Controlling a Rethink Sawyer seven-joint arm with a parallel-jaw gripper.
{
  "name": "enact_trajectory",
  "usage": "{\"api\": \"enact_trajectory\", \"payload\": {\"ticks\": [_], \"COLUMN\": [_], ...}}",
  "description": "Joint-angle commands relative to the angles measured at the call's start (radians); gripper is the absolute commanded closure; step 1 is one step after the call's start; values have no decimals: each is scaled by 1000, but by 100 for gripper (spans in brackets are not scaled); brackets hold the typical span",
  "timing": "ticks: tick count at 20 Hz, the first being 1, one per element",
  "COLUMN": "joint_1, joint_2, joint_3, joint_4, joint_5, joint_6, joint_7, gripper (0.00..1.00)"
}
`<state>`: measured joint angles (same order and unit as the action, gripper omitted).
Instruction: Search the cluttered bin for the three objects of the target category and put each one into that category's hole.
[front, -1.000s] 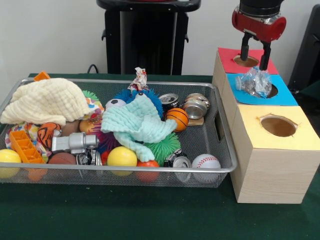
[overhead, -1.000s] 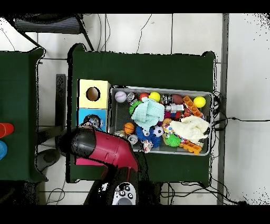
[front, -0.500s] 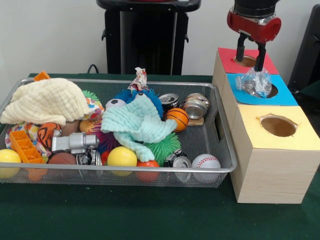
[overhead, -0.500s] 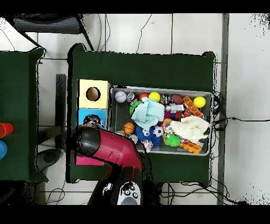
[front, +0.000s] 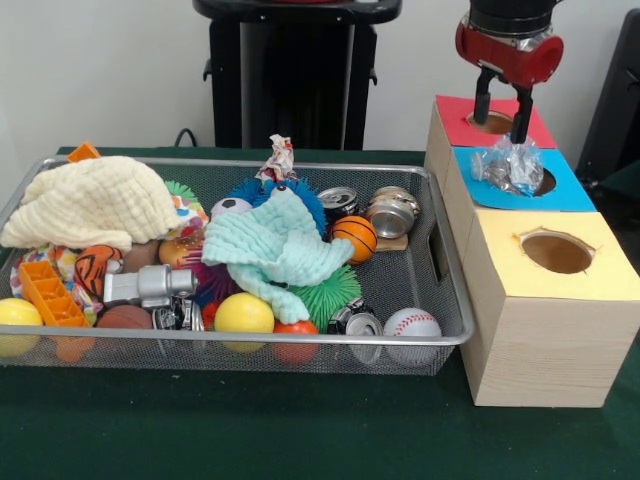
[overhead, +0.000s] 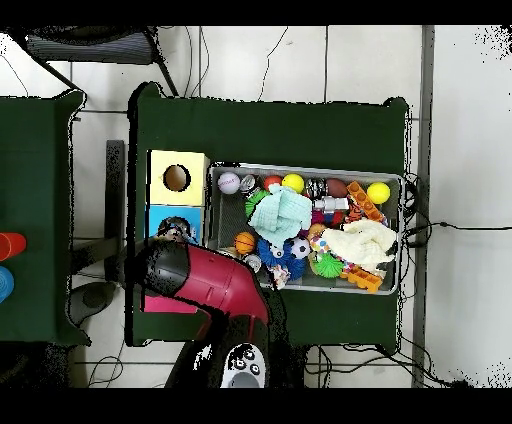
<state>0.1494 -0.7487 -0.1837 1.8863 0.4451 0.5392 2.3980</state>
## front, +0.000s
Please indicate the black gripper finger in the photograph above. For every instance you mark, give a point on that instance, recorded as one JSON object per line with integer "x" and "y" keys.
{"x": 521, "y": 115}
{"x": 482, "y": 97}

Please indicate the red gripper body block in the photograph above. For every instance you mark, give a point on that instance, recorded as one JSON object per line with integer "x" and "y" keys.
{"x": 500, "y": 55}

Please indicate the crushed clear plastic bottle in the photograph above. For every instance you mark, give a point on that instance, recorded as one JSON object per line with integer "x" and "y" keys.
{"x": 515, "y": 167}

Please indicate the mint green waffle cloth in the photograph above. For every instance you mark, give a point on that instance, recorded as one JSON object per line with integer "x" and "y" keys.
{"x": 260, "y": 240}

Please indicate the cream waffle cloth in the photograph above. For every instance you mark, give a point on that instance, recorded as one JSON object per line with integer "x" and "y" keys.
{"x": 90, "y": 200}

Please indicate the wooden box with three holes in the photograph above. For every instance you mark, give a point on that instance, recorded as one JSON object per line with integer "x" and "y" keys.
{"x": 545, "y": 350}

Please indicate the shallow clear mesh bin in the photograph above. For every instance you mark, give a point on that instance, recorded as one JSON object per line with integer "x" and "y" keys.
{"x": 200, "y": 352}

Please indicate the black chair back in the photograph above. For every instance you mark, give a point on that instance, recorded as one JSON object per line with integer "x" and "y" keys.
{"x": 620, "y": 100}

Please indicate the crushed silver can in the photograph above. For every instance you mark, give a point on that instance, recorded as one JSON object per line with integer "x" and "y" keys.
{"x": 395, "y": 217}

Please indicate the small orange basketball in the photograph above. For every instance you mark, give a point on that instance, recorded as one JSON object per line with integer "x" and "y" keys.
{"x": 355, "y": 237}

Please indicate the white toy baseball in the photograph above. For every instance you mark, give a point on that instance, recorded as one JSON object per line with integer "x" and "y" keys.
{"x": 412, "y": 322}

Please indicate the green spiky ball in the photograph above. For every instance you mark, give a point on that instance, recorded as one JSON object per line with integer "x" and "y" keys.
{"x": 327, "y": 295}

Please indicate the yellow ball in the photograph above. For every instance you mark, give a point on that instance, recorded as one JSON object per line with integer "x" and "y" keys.
{"x": 243, "y": 312}
{"x": 20, "y": 315}

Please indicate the dark green tablecloth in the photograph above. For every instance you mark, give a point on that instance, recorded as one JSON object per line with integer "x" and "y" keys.
{"x": 300, "y": 425}

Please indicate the silver plastic toy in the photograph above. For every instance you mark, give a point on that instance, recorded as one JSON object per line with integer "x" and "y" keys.
{"x": 150, "y": 285}

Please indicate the long orange toy brick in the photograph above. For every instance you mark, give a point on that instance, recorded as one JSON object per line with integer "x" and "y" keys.
{"x": 50, "y": 295}

